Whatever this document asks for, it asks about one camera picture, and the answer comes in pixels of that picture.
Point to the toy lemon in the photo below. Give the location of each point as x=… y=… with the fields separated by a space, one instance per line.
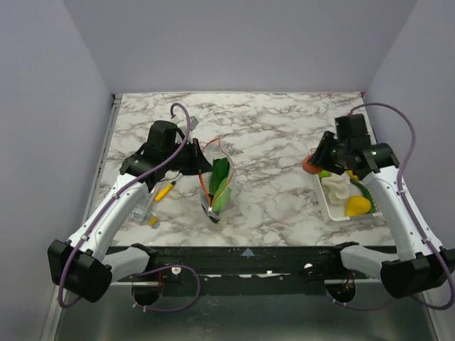
x=357 y=205

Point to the white plastic basket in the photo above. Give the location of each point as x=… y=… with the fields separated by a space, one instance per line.
x=334 y=213

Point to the clear zip top bag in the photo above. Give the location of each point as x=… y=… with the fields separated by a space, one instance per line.
x=215 y=149

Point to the toy light green pepper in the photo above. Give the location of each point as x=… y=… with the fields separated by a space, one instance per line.
x=324 y=174

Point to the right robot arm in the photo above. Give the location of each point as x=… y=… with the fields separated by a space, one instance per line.
x=420 y=262

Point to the clear screw box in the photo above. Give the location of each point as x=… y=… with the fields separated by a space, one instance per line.
x=141 y=210

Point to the black mounting rail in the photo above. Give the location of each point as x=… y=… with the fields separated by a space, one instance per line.
x=243 y=271

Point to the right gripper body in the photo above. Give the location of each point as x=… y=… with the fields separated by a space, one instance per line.
x=325 y=151

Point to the aluminium frame rail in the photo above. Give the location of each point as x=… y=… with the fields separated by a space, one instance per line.
x=54 y=311

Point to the toy green vegetable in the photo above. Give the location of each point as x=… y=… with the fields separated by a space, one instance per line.
x=221 y=199

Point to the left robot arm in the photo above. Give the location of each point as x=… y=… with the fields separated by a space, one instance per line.
x=81 y=264

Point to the toy white garlic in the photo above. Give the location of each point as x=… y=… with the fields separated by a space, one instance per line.
x=338 y=188

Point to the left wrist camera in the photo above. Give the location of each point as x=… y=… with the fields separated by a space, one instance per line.
x=192 y=124

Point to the toy green cucumber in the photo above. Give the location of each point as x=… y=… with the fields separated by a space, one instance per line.
x=366 y=195

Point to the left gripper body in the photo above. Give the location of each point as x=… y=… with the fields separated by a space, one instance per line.
x=185 y=160

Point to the toy corn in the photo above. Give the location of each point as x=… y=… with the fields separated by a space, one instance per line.
x=352 y=175

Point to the toy peach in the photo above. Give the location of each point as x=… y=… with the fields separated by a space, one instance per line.
x=310 y=169

